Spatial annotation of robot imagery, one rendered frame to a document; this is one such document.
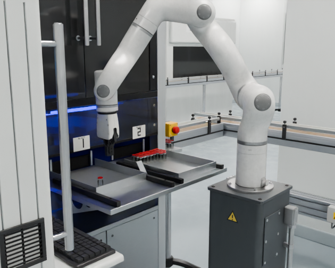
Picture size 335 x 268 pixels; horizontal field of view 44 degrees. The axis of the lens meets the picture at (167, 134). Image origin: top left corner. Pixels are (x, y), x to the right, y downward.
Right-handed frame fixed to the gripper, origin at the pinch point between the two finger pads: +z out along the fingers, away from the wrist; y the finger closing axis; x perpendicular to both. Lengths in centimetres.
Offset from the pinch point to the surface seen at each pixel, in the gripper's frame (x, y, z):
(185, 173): 28.4, 13.2, 12.5
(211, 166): 46.1, 10.6, 13.4
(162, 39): 49, -26, -44
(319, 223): 184, -15, 88
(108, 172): 7.6, -15.0, 13.7
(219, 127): 113, -48, 11
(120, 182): 0.7, 6.3, 11.9
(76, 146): -5.0, -18.7, 0.5
